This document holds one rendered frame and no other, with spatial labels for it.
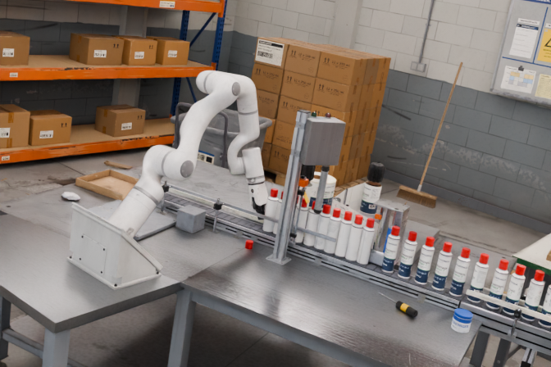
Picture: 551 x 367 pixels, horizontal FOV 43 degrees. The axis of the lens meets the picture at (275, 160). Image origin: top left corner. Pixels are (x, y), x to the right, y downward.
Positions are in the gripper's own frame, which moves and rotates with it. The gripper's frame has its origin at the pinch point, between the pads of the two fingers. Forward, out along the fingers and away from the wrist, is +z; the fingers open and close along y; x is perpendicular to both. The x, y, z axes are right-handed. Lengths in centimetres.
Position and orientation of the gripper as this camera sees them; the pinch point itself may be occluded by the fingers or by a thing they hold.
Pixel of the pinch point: (261, 215)
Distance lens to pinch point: 328.5
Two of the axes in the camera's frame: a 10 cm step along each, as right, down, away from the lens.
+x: -8.8, 0.8, 4.7
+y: 4.6, -1.6, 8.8
